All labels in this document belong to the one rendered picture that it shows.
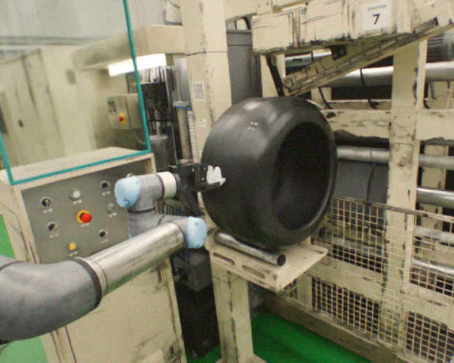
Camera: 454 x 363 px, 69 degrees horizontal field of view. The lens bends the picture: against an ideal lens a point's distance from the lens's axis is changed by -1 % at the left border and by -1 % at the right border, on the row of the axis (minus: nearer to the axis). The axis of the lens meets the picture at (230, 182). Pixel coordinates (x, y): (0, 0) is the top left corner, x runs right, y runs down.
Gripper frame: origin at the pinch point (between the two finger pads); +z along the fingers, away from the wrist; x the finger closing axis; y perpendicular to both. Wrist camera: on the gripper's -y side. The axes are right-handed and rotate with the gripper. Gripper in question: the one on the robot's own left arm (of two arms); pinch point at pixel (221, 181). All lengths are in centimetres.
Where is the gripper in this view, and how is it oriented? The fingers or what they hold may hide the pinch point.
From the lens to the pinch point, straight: 109.7
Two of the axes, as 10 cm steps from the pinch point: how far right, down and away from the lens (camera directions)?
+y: 0.0, -9.8, -2.1
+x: -7.0, -1.5, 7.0
